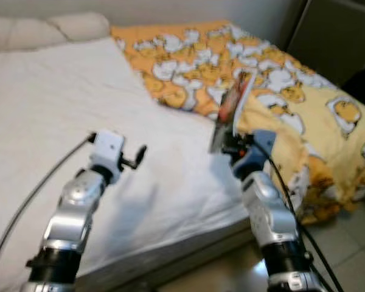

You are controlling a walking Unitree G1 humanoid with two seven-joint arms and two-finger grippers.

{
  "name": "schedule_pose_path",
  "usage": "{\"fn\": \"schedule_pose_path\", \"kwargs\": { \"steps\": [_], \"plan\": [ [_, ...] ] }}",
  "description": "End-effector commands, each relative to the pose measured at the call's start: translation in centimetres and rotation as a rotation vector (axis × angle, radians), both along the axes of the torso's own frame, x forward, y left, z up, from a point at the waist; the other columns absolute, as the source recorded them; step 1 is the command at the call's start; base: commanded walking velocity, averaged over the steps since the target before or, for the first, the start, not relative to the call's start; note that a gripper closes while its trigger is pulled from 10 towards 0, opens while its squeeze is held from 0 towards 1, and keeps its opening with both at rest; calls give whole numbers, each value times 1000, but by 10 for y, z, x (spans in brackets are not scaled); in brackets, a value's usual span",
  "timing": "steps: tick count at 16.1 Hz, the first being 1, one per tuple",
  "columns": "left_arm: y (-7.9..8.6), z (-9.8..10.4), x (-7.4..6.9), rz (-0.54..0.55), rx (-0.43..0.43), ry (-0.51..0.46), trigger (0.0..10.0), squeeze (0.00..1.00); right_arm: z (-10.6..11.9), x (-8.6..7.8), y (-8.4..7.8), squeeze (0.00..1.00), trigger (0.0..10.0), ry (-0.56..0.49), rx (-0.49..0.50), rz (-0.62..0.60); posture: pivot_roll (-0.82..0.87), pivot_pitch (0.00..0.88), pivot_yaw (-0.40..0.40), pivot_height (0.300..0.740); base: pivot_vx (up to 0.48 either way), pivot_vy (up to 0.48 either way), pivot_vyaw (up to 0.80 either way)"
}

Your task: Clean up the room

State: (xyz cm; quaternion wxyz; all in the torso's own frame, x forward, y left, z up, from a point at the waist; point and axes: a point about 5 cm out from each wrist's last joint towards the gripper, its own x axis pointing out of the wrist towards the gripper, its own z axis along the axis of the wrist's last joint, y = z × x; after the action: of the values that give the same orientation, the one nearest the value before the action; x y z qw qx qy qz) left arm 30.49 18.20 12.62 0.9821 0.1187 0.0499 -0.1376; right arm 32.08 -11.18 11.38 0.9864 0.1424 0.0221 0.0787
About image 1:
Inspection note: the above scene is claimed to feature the white quilted mattress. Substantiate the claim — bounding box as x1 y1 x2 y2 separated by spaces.
0 36 256 291

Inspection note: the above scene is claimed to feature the beige bed base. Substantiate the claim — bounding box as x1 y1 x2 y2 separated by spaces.
119 228 256 292

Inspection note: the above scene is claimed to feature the grey wardrobe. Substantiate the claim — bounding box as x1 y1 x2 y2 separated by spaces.
285 0 365 86

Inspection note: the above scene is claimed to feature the long beige bolster pillow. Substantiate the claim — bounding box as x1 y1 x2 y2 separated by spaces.
0 12 111 52

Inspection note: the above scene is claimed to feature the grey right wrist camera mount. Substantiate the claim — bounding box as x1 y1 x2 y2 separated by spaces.
232 129 277 180

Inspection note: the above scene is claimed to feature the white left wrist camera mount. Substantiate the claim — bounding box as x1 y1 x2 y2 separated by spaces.
88 130 126 177

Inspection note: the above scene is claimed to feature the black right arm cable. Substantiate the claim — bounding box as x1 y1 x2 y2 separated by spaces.
249 137 344 292

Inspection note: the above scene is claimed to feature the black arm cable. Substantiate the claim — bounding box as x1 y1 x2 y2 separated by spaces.
0 135 97 274
249 137 344 292

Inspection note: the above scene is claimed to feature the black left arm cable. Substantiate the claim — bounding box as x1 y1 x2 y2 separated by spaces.
0 135 97 274

